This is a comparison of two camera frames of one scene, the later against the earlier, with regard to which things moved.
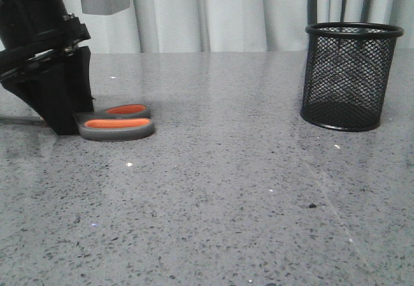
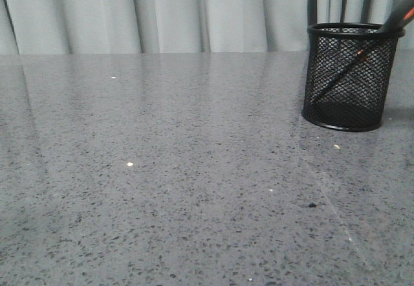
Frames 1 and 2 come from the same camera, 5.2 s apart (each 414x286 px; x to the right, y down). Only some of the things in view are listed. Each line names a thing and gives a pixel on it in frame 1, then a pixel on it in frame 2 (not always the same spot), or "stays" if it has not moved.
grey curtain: x=244 y=13 stays
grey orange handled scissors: x=116 y=123 -> x=402 y=13
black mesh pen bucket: x=348 y=69 stays
